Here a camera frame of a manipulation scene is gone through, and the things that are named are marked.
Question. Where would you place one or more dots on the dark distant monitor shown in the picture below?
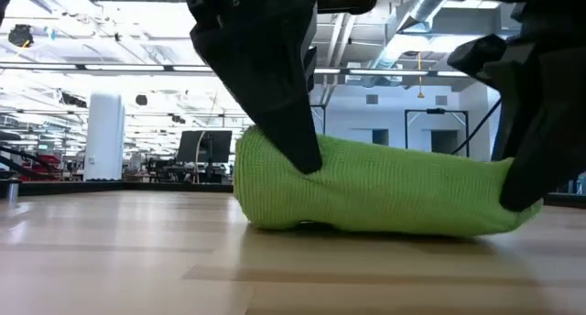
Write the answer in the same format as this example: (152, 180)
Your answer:
(203, 145)

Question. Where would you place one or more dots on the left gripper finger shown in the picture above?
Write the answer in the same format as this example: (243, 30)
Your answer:
(270, 86)
(312, 54)

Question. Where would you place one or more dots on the white round column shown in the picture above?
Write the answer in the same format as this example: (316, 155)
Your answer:
(104, 136)

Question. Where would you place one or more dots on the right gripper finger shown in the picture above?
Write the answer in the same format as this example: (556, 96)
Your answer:
(549, 132)

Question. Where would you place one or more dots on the black round speaker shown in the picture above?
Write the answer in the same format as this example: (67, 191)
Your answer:
(141, 100)

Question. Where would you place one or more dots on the green microfiber towel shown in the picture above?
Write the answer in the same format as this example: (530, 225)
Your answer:
(389, 191)

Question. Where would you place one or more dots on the black rectangular frame stand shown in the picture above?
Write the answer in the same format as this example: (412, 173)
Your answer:
(435, 111)

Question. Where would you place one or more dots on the long ceiling light rail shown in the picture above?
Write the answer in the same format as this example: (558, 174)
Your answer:
(169, 68)

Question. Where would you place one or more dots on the red furniture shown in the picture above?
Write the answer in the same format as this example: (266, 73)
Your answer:
(43, 166)

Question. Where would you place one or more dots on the silver ceiling duct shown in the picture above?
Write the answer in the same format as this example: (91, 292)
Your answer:
(426, 3)

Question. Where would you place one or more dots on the black ceiling device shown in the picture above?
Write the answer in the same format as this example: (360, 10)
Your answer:
(20, 35)

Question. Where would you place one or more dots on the small metal post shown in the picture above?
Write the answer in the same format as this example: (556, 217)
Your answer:
(12, 191)

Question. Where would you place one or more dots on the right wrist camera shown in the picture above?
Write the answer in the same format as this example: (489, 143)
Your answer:
(476, 61)

